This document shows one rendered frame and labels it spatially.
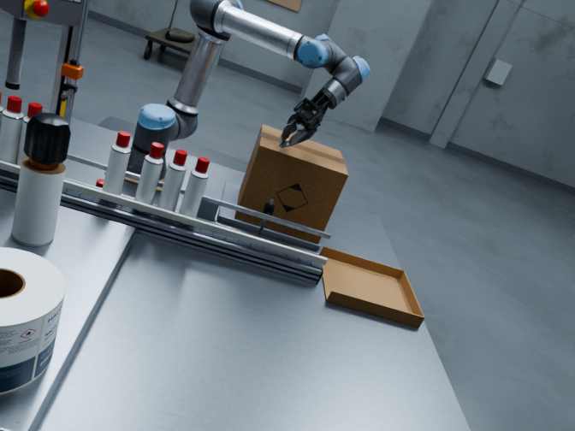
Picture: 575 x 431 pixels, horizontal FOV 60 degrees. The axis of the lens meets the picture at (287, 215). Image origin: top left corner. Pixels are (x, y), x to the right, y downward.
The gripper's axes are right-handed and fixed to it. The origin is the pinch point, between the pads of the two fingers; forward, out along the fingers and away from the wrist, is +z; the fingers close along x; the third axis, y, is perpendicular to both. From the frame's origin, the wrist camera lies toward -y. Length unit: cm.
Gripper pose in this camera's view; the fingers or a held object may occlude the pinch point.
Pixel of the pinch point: (282, 144)
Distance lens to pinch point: 155.7
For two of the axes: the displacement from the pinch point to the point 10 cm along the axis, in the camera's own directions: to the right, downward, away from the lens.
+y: -0.7, -2.0, -9.8
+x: 7.0, 6.9, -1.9
